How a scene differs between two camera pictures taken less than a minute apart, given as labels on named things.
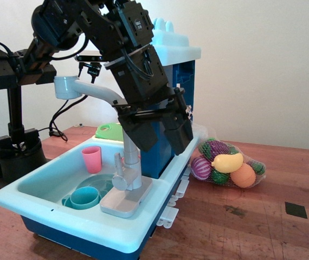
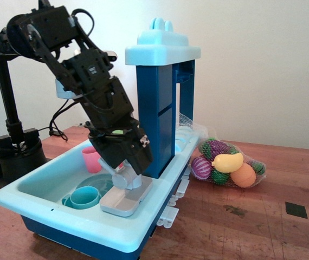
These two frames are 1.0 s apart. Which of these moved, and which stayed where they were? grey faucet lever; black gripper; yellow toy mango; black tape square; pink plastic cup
Moved: black gripper; grey faucet lever
Stayed: pink plastic cup; yellow toy mango; black tape square
